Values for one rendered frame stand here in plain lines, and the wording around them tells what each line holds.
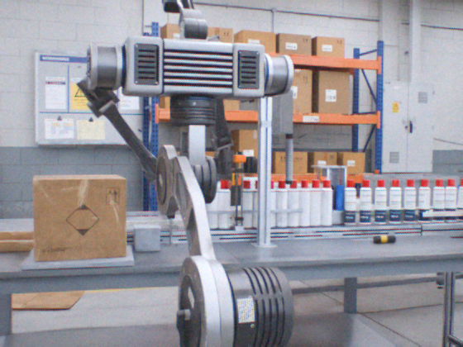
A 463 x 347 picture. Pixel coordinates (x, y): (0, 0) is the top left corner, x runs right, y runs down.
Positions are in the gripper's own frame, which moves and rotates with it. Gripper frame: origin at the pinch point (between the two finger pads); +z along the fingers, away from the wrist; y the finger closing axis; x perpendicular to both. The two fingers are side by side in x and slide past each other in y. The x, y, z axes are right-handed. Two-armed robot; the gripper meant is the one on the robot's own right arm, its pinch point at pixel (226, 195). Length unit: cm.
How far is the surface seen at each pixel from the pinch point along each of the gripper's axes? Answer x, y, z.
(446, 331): -7, -118, 71
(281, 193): 8.8, -22.3, -1.4
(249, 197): 8.5, -8.1, 0.4
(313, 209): 8.5, -37.5, 5.6
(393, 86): -418, -315, -106
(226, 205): 8.9, 1.7, 3.5
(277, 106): 23.8, -14.8, -37.7
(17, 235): -8, 87, 17
